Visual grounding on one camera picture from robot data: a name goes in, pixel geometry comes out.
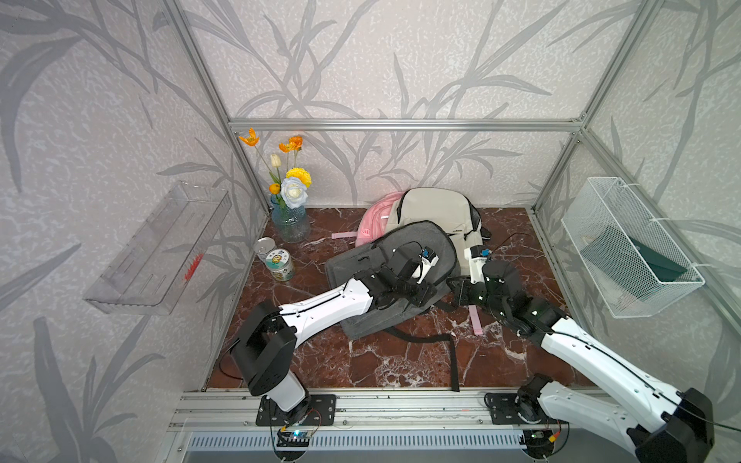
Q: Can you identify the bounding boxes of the grey backpack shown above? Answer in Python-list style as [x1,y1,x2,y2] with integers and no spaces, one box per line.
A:
[325,221,461,392]

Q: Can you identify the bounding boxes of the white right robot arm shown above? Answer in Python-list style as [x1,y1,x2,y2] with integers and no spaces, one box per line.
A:
[448,259,715,462]

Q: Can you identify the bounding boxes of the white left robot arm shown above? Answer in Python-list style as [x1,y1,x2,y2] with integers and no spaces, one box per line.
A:
[228,247,439,422]

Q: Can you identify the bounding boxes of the pink backpack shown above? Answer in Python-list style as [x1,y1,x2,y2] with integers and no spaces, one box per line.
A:
[331,191,484,337]

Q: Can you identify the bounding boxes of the beige backpack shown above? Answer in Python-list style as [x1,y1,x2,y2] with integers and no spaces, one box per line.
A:
[385,187,491,276]

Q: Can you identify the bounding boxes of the sunflower label plastic can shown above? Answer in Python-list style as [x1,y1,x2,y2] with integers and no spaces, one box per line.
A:
[264,248,294,282]

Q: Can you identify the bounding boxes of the blue glass vase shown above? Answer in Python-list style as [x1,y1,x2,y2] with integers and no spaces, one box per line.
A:
[270,195,311,243]

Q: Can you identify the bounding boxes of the artificial flower bouquet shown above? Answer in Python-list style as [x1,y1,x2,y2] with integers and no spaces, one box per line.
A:
[237,128,313,212]

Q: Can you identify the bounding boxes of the green box in basket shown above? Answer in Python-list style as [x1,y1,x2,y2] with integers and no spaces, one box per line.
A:
[582,226,692,301]

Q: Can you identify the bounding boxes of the red marker on shelf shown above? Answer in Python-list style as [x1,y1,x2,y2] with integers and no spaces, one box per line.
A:
[183,253,204,282]

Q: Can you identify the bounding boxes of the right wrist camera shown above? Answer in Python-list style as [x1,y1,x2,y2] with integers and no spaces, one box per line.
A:
[464,245,490,284]

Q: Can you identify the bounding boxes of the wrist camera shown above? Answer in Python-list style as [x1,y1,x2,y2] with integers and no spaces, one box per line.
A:
[464,245,490,284]
[412,247,439,285]

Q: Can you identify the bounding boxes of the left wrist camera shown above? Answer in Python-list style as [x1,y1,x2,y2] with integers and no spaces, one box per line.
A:
[412,247,439,285]

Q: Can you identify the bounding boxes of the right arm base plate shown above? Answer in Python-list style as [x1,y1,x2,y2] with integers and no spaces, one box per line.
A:
[484,393,565,426]

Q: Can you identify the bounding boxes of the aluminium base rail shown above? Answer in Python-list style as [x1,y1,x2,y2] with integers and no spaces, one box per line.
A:
[167,388,629,432]

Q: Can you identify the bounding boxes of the white wire mesh basket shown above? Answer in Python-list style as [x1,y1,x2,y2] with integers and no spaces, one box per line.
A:
[562,177,705,318]

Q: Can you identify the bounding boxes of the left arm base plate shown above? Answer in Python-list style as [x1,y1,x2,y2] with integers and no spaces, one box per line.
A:
[256,394,337,428]

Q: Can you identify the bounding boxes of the clear acrylic wall shelf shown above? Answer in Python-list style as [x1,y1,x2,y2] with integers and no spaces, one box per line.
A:
[83,181,232,316]

